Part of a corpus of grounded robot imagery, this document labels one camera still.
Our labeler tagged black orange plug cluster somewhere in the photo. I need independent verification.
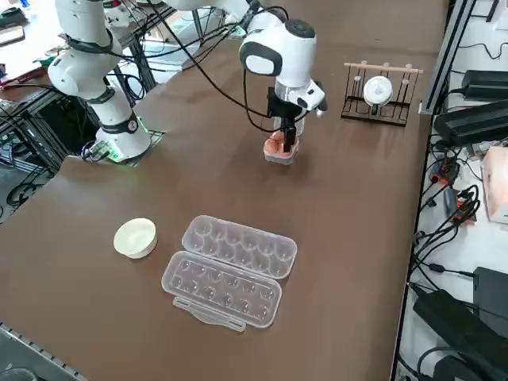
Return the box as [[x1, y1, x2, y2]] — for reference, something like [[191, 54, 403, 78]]
[[451, 185, 482, 228]]

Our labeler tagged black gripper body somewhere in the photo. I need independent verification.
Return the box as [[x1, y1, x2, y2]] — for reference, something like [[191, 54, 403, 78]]
[[266, 87, 307, 131]]

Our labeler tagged black wire cup rack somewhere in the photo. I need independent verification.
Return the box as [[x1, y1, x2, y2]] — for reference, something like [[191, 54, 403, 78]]
[[340, 63, 418, 128]]

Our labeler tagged long black power brick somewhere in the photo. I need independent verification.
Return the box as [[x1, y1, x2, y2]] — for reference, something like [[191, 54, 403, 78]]
[[412, 288, 508, 374]]

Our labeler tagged wooden rod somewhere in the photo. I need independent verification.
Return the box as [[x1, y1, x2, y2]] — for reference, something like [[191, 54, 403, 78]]
[[344, 61, 425, 75]]

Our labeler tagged aluminium profile post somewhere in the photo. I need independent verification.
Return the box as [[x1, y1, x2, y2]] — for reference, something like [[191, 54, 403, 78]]
[[420, 0, 477, 116]]

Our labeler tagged transparent four-slot egg tray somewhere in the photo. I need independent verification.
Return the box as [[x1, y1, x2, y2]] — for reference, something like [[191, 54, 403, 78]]
[[262, 114, 307, 166]]

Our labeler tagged black metal shelf frame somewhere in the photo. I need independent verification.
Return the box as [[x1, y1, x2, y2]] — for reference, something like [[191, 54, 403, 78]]
[[0, 89, 102, 182]]

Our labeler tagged black and red power strip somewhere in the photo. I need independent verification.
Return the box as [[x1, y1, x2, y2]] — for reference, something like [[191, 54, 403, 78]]
[[430, 156, 461, 186]]

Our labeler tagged white round cup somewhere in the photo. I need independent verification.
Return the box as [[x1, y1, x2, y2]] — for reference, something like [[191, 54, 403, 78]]
[[113, 217, 159, 260]]

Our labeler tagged transparent twelve-slot egg tray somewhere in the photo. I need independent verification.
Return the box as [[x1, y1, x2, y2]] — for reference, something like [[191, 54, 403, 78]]
[[161, 214, 298, 333]]

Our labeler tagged white mug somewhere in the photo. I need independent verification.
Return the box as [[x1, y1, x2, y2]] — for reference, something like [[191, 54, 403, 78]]
[[363, 75, 394, 109]]

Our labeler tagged black power adapter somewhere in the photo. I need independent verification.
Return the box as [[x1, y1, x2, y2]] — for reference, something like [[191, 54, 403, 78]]
[[461, 70, 508, 101]]

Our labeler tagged black box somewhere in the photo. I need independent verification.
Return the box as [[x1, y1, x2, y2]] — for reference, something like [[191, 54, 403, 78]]
[[473, 266, 508, 338]]

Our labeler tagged pink tissue box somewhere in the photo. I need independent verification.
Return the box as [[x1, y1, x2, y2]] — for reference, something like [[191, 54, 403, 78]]
[[480, 146, 508, 226]]

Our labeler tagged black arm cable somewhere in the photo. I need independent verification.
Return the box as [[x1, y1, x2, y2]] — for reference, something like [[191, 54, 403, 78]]
[[146, 0, 279, 134]]

